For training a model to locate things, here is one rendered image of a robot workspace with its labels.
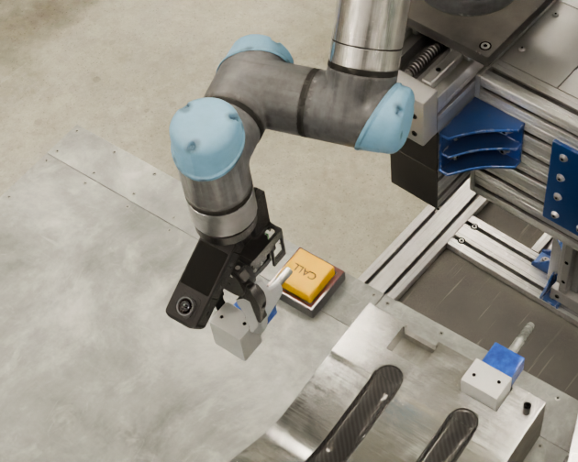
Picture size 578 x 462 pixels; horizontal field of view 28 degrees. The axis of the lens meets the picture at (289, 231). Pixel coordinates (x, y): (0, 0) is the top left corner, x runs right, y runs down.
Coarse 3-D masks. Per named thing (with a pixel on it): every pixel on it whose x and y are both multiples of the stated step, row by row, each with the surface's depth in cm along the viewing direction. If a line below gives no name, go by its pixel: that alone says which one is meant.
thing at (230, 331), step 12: (288, 276) 149; (228, 312) 143; (240, 312) 143; (276, 312) 147; (216, 324) 143; (228, 324) 142; (240, 324) 142; (216, 336) 145; (228, 336) 142; (240, 336) 141; (252, 336) 144; (228, 348) 145; (240, 348) 143; (252, 348) 145
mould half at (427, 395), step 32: (384, 320) 148; (352, 352) 146; (384, 352) 146; (448, 352) 145; (320, 384) 144; (352, 384) 144; (416, 384) 143; (448, 384) 142; (288, 416) 142; (320, 416) 142; (384, 416) 141; (416, 416) 140; (480, 416) 139; (512, 416) 139; (256, 448) 138; (288, 448) 139; (384, 448) 138; (416, 448) 138; (480, 448) 137; (512, 448) 136
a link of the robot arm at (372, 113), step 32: (352, 0) 116; (384, 0) 115; (352, 32) 116; (384, 32) 116; (352, 64) 117; (384, 64) 117; (320, 96) 120; (352, 96) 118; (384, 96) 118; (320, 128) 121; (352, 128) 119; (384, 128) 118
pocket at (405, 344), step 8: (400, 336) 149; (408, 336) 149; (416, 336) 148; (392, 344) 147; (400, 344) 149; (408, 344) 149; (416, 344) 149; (424, 344) 148; (432, 344) 147; (400, 352) 148; (408, 352) 148; (416, 352) 148; (424, 352) 148; (432, 352) 148; (408, 360) 148; (416, 360) 148; (424, 360) 147
